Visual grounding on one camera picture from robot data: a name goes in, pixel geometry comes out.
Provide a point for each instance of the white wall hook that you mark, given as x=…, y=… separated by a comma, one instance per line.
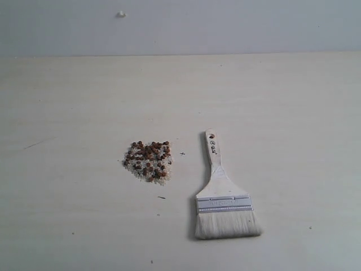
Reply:
x=121, y=14

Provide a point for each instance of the scattered brown pellets and grains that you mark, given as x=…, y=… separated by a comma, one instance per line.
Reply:
x=150, y=162

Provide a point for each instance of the wooden paint brush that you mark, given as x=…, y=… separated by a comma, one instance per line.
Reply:
x=224, y=210

